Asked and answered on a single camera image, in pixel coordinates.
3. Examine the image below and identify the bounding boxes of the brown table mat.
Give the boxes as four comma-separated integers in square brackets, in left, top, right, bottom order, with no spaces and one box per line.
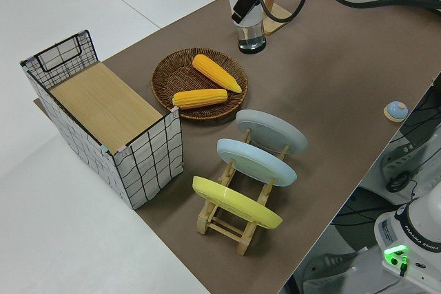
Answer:
[32,0,441,294]

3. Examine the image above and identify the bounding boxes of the wooden plate rack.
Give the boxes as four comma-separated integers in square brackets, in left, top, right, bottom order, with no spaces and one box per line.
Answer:
[196,127,291,256]

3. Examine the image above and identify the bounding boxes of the brown wicker basket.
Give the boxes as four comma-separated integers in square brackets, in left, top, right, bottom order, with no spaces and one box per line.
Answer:
[150,48,249,122]

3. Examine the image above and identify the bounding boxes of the black wire basket white liner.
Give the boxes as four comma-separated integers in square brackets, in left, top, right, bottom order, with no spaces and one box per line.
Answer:
[19,28,184,211]

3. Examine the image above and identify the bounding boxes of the grey plate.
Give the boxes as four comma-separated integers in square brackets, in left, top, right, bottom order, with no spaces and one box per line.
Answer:
[235,109,309,156]

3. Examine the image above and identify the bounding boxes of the white power strip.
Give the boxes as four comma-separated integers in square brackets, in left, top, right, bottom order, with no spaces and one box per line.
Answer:
[378,132,428,185]

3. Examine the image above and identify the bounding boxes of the yellow corn cob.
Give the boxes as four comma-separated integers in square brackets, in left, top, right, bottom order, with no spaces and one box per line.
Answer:
[192,54,243,94]
[172,88,229,110]

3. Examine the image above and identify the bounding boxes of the wooden mug tree stand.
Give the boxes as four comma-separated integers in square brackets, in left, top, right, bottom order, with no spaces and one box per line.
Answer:
[261,0,295,36]

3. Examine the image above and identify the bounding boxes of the light blue plate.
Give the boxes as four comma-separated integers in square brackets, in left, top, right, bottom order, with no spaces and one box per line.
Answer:
[216,138,298,188]

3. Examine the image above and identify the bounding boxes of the coiled black cable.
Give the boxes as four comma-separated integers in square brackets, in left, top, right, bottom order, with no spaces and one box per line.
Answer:
[385,171,413,193]

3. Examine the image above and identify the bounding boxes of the yellow plate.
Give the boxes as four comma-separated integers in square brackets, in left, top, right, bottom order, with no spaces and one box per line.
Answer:
[192,176,284,229]

